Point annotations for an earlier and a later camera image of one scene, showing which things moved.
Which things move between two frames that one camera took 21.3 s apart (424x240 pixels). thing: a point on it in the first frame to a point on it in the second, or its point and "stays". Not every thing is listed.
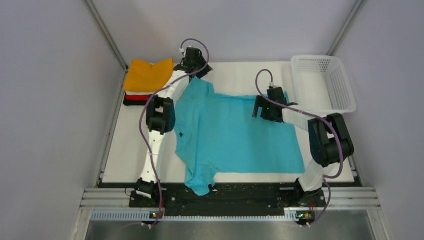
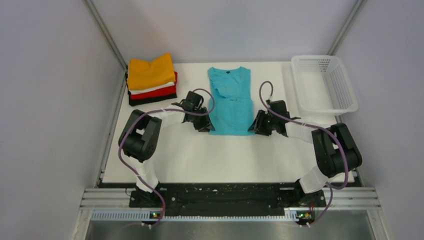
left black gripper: (204, 71) to (205, 126)
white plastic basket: (322, 85) stays
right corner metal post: (355, 11) stays
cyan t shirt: (217, 133) to (231, 88)
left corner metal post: (102, 27) stays
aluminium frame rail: (341, 197) stays
